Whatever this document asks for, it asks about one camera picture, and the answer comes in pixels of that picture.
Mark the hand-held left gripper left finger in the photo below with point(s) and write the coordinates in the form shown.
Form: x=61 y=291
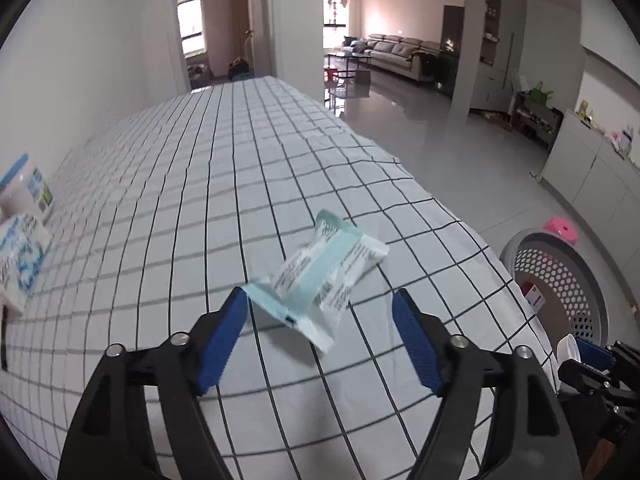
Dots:
x=220 y=340

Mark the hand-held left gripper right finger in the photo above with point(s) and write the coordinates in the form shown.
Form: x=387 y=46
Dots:
x=417 y=340

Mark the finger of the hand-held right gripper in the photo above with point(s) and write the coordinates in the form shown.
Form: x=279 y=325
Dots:
x=582 y=376
x=595 y=354

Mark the grey perforated basket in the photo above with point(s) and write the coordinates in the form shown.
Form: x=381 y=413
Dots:
x=550 y=265

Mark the blue and white mask packet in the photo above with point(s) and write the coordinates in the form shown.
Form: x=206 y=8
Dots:
x=320 y=270

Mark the pink plastic stool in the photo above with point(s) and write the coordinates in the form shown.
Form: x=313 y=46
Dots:
x=562 y=229

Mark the white low cabinet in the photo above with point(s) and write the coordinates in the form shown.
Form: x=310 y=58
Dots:
x=590 y=175

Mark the black grid white tablecloth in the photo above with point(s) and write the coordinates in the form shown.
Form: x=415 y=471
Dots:
x=200 y=160

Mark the white and blue tissue pack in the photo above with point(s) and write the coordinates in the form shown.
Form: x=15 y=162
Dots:
x=22 y=260

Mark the black pen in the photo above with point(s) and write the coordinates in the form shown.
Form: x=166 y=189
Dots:
x=3 y=345

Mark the cardboard pieces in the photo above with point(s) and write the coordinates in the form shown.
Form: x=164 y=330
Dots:
x=497 y=119

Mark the dark shoe rack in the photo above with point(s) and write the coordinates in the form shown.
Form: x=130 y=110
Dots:
x=535 y=120

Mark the white jar with blue lid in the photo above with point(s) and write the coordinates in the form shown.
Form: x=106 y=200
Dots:
x=25 y=190

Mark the green bag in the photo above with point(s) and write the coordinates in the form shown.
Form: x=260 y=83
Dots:
x=541 y=95

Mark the dark bag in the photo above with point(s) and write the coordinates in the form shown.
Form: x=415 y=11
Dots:
x=239 y=69

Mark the grey sofa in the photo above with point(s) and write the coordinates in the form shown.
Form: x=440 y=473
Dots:
x=400 y=55

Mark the dark coffee table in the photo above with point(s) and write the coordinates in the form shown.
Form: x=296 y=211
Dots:
x=350 y=59

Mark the bedroom window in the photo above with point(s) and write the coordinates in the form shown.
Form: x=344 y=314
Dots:
x=191 y=27

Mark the tall dark cabinet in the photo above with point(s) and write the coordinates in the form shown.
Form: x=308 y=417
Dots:
x=452 y=27

